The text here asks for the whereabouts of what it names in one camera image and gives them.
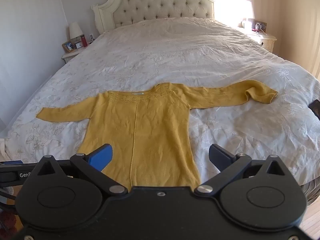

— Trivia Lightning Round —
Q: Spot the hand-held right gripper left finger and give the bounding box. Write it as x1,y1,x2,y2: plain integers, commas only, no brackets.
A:
32,144,128,197

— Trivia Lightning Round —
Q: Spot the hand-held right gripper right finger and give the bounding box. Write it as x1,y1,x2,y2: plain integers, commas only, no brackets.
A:
194,144,292,196

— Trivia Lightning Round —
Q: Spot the yellow knit sweater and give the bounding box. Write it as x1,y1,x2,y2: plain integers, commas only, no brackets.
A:
36,80,278,190

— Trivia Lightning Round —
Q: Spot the cream nightstand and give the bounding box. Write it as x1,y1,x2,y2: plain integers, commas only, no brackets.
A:
246,29,277,53
61,46,88,64

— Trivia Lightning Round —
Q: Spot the dark flat object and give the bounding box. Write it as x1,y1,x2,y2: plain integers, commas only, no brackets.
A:
308,99,320,118

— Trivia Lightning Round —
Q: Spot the bed with white floral cover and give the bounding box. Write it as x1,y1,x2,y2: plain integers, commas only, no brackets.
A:
0,17,320,205

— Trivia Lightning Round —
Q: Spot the white table lamp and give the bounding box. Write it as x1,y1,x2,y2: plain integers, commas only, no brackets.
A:
69,22,84,41

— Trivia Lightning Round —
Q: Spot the cream tufted headboard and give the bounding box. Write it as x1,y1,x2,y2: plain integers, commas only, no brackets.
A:
91,0,218,34

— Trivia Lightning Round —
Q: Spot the wooden picture frame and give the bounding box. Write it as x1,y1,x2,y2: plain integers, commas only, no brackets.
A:
62,41,76,53

